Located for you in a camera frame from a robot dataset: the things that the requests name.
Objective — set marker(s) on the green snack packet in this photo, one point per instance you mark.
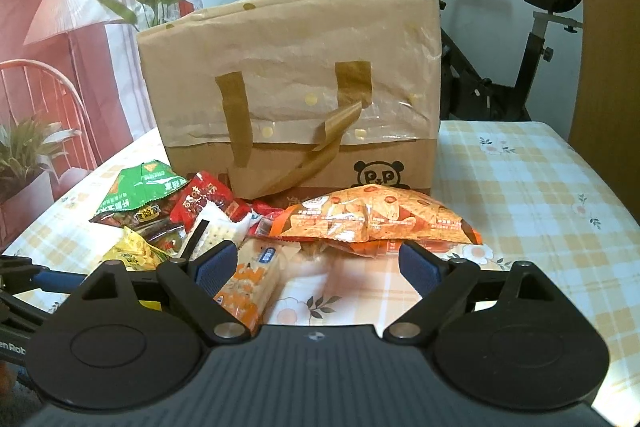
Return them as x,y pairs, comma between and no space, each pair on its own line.
145,187

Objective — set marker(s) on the wooden door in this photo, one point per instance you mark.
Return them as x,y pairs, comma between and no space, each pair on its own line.
610,32

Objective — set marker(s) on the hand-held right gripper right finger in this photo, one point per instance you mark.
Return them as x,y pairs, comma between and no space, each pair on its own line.
419,268

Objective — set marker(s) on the small red snack packet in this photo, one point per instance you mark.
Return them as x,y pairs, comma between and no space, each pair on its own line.
265,218

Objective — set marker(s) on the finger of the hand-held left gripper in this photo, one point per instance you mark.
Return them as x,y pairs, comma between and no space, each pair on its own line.
55,282
22,309

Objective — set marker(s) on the black exercise bike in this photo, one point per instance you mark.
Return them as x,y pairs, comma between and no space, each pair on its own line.
530,72

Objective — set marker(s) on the cardboard box with snacks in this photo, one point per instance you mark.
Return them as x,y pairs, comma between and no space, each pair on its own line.
300,57

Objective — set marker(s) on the dark brown snack packet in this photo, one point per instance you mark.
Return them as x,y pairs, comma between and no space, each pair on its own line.
160,237

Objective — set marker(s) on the checked floral tablecloth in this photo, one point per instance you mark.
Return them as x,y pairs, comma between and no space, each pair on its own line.
525,187

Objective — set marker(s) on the orange and white cracker packet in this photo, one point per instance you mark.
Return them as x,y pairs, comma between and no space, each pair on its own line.
250,289

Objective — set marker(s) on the clear white cracker packet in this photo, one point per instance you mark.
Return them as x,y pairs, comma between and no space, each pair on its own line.
218,232

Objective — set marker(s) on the large orange snack packet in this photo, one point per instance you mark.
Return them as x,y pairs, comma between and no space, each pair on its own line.
375,217

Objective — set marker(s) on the yellow snack packet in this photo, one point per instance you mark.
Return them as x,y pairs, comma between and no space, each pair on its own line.
130,252

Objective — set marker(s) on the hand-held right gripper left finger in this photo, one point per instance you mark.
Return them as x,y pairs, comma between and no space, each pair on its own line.
216,266

